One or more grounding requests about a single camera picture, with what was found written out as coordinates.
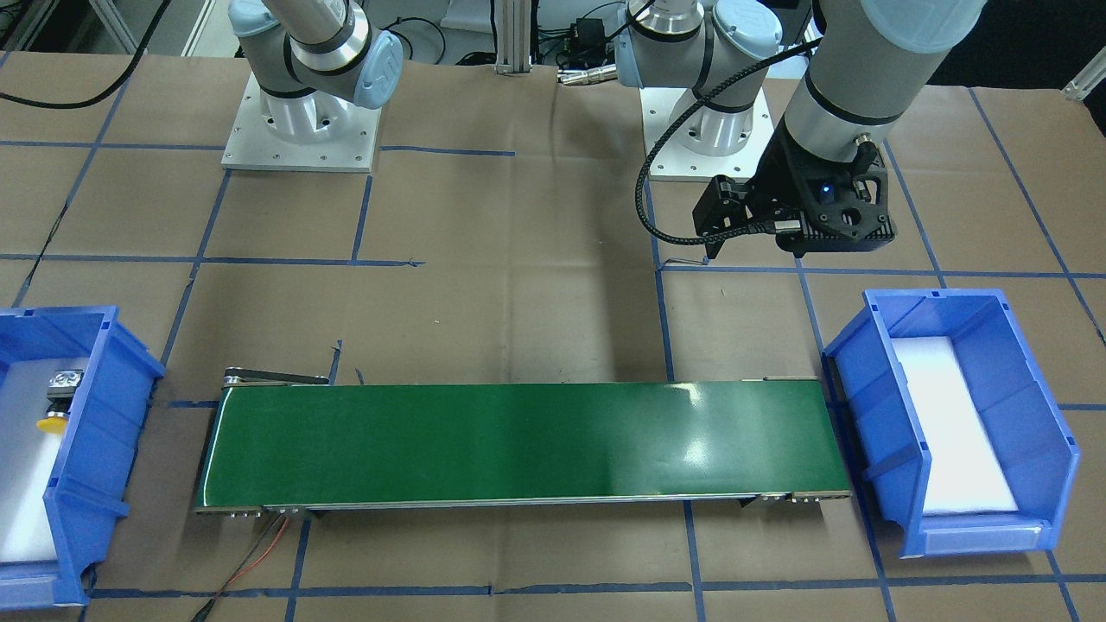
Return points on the aluminium extrusion post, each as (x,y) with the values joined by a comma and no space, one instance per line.
(514,34)

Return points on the white foam pad bin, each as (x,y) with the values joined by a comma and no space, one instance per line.
(27,459)
(965,475)

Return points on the yellow push button switch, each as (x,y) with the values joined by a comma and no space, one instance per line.
(60,393)

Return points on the green conveyor belt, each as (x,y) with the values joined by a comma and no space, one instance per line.
(358,447)

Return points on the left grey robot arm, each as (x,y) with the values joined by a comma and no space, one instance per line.
(871,62)

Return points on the blue plastic bin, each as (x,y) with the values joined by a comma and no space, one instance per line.
(1036,450)
(76,391)

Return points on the black power adapter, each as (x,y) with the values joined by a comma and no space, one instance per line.
(586,45)

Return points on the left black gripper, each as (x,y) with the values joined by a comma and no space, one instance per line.
(778,182)

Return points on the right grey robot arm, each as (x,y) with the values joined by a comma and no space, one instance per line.
(323,70)

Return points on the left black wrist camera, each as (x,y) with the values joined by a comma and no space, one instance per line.
(853,208)

